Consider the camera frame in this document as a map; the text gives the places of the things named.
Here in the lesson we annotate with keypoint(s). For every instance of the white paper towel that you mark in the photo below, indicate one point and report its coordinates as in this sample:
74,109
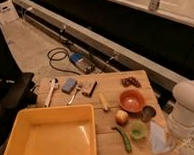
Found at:
157,138

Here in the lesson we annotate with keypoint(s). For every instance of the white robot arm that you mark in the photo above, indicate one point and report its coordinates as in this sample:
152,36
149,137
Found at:
181,119

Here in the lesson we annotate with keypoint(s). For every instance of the small dark metal cup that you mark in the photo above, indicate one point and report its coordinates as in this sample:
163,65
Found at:
148,113

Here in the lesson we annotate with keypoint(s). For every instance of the green plastic cup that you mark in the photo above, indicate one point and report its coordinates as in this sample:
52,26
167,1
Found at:
138,129

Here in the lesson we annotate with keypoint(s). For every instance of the white paper cup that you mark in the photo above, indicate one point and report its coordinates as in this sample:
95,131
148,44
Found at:
169,143

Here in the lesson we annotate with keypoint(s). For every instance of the brown wooden block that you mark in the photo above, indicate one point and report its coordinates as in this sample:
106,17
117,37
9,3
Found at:
87,91

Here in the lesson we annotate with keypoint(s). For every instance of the blue power tool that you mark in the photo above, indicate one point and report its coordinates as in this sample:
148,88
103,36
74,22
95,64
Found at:
84,65

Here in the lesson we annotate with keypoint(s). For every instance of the blue sponge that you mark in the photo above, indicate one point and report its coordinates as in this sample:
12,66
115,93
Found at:
69,85

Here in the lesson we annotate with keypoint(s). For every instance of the bunch of dark grapes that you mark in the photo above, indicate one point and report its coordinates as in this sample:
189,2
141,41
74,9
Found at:
126,82

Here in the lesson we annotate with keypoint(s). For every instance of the red bowl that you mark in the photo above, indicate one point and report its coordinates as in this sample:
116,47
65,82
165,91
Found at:
132,100

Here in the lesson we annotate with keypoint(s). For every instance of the apple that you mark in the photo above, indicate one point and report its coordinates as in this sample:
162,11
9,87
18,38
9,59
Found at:
121,117

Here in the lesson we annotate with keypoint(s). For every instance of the yellow plastic tub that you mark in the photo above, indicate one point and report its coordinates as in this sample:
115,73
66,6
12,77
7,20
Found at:
65,130

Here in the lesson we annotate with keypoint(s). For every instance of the white paper sign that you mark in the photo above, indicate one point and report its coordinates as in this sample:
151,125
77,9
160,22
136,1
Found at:
8,12

